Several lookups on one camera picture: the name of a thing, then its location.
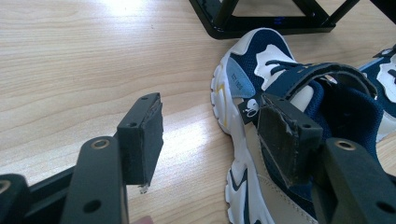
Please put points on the navy and white sneaker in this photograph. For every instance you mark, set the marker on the navy and white sneaker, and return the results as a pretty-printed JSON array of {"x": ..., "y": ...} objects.
[
  {"x": 236, "y": 84},
  {"x": 389, "y": 77}
]

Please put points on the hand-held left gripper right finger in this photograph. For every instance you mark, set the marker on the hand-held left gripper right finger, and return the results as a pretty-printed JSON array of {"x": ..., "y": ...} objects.
[{"x": 286, "y": 140}]

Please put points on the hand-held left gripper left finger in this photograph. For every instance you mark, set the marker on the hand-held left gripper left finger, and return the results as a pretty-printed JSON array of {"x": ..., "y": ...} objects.
[{"x": 137, "y": 146}]

